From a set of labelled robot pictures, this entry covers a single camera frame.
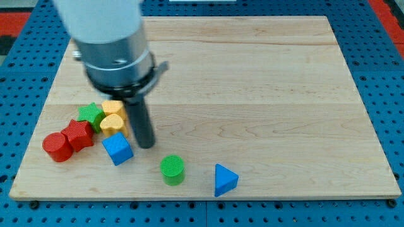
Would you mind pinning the red cylinder block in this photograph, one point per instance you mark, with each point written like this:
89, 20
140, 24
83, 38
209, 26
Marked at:
57, 146

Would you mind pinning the yellow pentagon block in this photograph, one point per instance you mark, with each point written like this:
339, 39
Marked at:
114, 107

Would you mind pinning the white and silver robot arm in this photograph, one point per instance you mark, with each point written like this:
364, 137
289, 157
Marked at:
111, 39

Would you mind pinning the wooden board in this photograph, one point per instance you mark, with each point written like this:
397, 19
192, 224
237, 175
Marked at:
269, 97

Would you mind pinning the yellow heart block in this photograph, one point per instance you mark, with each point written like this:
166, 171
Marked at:
112, 124

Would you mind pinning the blue triangle block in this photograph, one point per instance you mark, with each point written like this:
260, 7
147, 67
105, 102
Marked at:
225, 180

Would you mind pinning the red star block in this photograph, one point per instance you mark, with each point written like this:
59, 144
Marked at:
79, 134

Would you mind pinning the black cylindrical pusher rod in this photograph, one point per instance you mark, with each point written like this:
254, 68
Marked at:
141, 124

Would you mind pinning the green cylinder block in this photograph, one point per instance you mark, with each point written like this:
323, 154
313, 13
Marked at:
172, 170

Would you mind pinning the blue cube block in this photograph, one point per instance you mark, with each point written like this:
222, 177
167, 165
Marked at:
118, 148

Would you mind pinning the green star block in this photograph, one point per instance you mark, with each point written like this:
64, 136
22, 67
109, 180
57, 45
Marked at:
93, 115

